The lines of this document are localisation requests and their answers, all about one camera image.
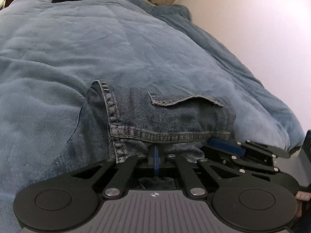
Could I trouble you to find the denim shorts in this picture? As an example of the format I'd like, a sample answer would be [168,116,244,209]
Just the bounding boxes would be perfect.
[65,79,238,176]

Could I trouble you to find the blue fleece blanket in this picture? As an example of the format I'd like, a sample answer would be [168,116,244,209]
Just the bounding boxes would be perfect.
[0,0,306,225]

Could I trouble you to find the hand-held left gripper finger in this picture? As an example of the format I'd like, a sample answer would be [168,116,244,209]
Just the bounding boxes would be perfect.
[156,145,240,199]
[70,145,156,199]

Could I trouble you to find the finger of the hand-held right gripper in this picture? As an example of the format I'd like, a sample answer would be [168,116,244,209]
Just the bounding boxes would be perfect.
[208,138,291,159]
[201,145,274,174]

